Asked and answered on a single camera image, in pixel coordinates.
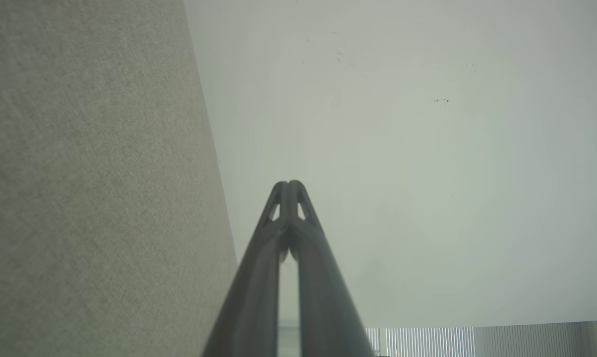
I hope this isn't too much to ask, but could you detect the white slatted panel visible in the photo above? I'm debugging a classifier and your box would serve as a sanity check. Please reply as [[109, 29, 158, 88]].
[[365, 321, 593, 357]]

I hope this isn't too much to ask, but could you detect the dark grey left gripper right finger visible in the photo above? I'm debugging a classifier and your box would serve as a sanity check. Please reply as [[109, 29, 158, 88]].
[[289, 180, 377, 357]]

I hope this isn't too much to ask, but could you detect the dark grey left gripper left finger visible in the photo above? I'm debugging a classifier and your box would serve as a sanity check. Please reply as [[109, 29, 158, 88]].
[[201, 180, 290, 357]]

